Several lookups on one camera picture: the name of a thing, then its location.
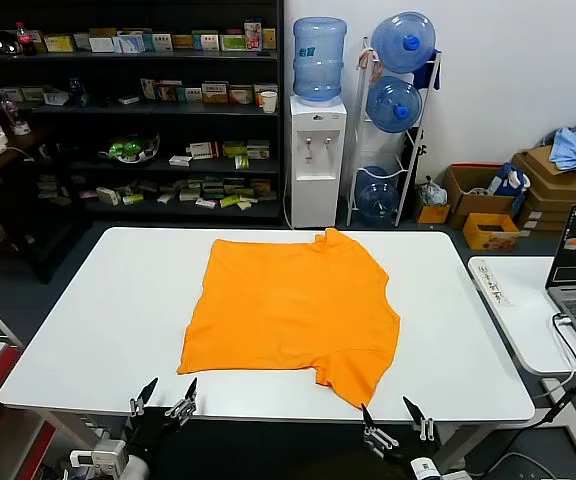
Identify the orange yellow cardboard box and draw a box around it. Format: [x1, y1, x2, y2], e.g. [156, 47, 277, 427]
[462, 212, 522, 251]

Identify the blue water jug blue cap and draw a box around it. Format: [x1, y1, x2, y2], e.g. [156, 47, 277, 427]
[366, 75, 424, 134]
[370, 11, 438, 75]
[355, 166, 401, 225]

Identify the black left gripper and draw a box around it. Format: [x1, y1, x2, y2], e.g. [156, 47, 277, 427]
[121, 377, 199, 464]

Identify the orange t-shirt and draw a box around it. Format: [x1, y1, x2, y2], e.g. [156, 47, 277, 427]
[176, 227, 402, 412]

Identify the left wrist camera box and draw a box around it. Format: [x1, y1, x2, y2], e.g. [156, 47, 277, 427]
[69, 439, 130, 475]

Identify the stack of flat cardboard boxes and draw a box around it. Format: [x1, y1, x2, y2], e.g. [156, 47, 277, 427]
[511, 143, 576, 233]

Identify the white water dispenser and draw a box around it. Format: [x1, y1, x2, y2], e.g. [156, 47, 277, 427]
[288, 93, 348, 230]

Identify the clear pink bottle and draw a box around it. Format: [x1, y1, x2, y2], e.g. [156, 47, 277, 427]
[0, 96, 32, 136]

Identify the light blue cloth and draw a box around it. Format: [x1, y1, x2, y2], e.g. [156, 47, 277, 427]
[548, 126, 576, 172]

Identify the crumpled plastic bag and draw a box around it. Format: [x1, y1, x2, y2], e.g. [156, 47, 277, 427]
[416, 180, 450, 207]

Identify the labelled blue water jug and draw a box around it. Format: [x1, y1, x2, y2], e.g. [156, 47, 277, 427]
[292, 16, 348, 105]

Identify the red framed cart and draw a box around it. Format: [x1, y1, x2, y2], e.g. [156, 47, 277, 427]
[0, 343, 58, 480]

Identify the blue white bag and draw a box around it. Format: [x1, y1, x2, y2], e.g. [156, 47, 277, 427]
[486, 161, 533, 212]

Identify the black shelf unit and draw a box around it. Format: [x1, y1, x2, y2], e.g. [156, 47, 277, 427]
[0, 0, 286, 227]

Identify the open brown cardboard box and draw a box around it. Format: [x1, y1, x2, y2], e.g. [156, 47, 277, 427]
[444, 162, 518, 231]

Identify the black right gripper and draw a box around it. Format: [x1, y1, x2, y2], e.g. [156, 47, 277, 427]
[360, 395, 442, 476]

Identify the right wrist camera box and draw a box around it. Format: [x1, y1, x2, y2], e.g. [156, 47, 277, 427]
[410, 456, 469, 480]

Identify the white side table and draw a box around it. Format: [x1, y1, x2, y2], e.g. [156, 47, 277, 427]
[467, 255, 576, 464]

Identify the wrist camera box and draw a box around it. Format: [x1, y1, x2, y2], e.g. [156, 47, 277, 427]
[69, 439, 130, 475]
[410, 456, 469, 480]

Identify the cola bottle red cap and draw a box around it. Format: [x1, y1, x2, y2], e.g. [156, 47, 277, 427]
[14, 20, 38, 57]

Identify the small yellow cardboard box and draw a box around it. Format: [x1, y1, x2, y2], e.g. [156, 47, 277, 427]
[413, 198, 452, 225]

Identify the black laptop cable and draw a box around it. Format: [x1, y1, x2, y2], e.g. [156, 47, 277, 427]
[497, 311, 576, 480]

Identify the tall colourful box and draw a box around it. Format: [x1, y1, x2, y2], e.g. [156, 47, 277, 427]
[243, 19, 264, 52]

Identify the bowl with green packets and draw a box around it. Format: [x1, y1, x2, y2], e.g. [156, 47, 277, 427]
[98, 131, 162, 167]

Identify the white red medicine box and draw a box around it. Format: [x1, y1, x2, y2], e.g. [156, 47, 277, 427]
[188, 140, 220, 161]

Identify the blue white medicine box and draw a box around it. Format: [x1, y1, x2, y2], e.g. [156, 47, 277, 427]
[116, 32, 146, 55]

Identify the paper strip with writing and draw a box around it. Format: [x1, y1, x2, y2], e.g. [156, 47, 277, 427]
[476, 259, 512, 309]

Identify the white metal jug rack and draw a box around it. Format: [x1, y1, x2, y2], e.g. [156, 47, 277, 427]
[345, 34, 444, 229]

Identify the white floor cable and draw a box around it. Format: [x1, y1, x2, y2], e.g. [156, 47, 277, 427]
[491, 449, 572, 480]

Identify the dark blue bottle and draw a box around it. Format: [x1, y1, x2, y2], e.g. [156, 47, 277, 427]
[67, 76, 90, 108]

